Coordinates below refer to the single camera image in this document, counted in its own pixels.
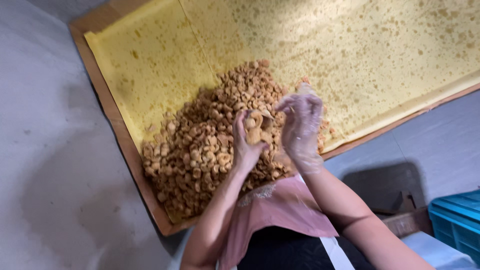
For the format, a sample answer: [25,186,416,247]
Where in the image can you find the yellow oil-stained paper sheet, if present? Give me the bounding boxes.
[84,0,220,151]
[179,0,480,154]

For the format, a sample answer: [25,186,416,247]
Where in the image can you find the pink apron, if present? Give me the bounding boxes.
[217,175,340,270]

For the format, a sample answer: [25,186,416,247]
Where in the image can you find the brown wooden tray board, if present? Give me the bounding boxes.
[68,0,480,237]

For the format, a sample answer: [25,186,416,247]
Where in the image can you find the blue plastic crate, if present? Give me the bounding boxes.
[428,189,480,265]

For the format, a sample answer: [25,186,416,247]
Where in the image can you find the black garment with white stripe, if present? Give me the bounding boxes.
[237,226,376,270]

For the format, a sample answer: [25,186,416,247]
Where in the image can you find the handful of brown fried snacks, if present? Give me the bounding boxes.
[244,109,275,146]

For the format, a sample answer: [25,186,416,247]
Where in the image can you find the person's right hand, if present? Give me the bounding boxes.
[275,83,325,175]

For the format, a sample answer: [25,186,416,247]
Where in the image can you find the brown wooden stool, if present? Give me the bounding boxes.
[371,191,434,238]

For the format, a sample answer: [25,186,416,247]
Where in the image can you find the person's left hand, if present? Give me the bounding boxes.
[231,109,275,174]

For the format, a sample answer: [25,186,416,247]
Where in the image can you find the heap of brown fried snacks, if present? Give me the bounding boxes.
[141,59,336,222]

